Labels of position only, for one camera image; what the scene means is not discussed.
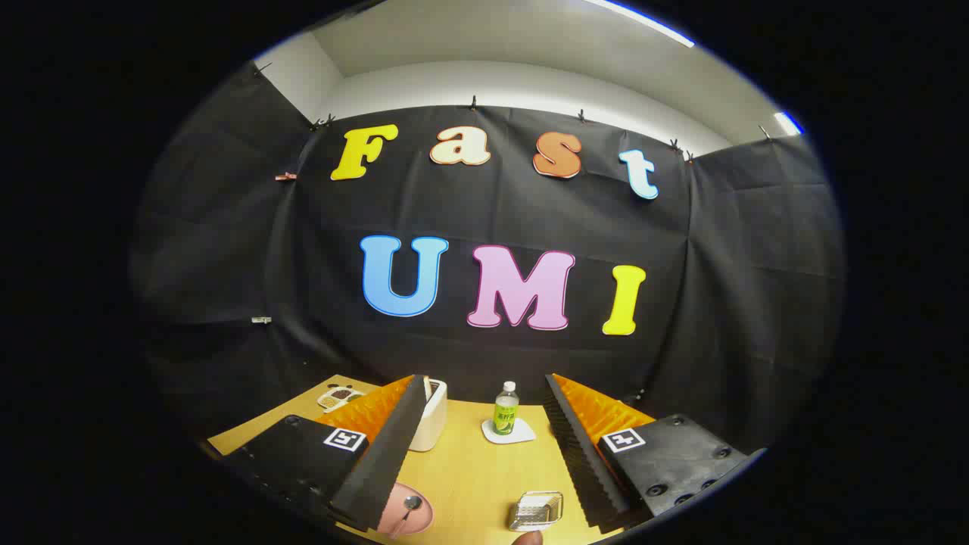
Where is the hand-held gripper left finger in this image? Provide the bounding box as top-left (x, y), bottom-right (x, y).
top-left (220, 373), bottom-right (429, 533)

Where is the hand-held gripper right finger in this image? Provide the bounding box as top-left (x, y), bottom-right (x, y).
top-left (544, 372), bottom-right (767, 534)

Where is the spoon with checked handle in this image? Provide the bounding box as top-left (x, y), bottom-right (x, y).
top-left (390, 496), bottom-right (422, 540)

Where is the white toaster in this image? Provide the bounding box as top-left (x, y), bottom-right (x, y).
top-left (409, 378), bottom-right (448, 453)

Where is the white coaster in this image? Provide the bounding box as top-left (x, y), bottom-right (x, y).
top-left (481, 418), bottom-right (536, 445)

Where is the pink plate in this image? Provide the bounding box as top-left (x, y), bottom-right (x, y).
top-left (376, 482), bottom-right (435, 538)

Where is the divided white condiment dish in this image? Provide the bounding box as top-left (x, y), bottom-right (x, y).
top-left (316, 386), bottom-right (366, 412)

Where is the green label drink bottle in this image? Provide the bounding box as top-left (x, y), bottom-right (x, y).
top-left (494, 381), bottom-right (520, 436)

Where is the metal wire basket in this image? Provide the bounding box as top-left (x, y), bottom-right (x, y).
top-left (509, 491), bottom-right (564, 531)

